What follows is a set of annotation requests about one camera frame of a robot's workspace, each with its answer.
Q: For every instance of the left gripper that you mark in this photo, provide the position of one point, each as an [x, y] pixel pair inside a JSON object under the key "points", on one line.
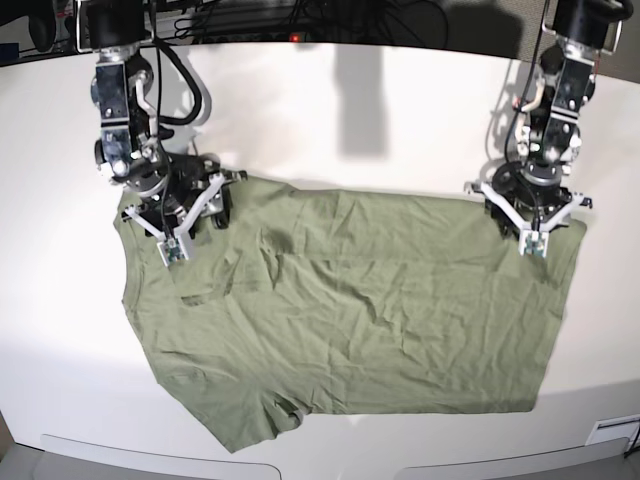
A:
{"points": [[527, 213]]}

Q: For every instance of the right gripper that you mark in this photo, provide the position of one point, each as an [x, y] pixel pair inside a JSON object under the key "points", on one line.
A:
{"points": [[191, 184]]}

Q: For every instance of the green T-shirt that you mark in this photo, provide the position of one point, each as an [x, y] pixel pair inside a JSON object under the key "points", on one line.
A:
{"points": [[343, 303]]}

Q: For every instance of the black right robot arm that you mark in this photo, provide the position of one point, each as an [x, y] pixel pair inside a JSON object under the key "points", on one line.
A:
{"points": [[132, 129]]}

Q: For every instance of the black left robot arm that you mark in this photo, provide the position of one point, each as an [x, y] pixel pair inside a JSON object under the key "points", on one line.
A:
{"points": [[543, 137]]}

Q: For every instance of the black chair wheel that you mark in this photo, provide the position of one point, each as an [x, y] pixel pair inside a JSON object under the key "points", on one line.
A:
{"points": [[42, 29]]}

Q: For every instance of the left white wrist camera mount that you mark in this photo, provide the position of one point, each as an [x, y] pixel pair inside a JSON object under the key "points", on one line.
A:
{"points": [[537, 248]]}

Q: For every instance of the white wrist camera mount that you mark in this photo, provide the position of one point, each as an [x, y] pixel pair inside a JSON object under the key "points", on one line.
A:
{"points": [[537, 248], [173, 249]]}

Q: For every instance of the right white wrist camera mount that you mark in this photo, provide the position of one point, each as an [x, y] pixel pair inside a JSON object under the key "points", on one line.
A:
{"points": [[173, 249]]}

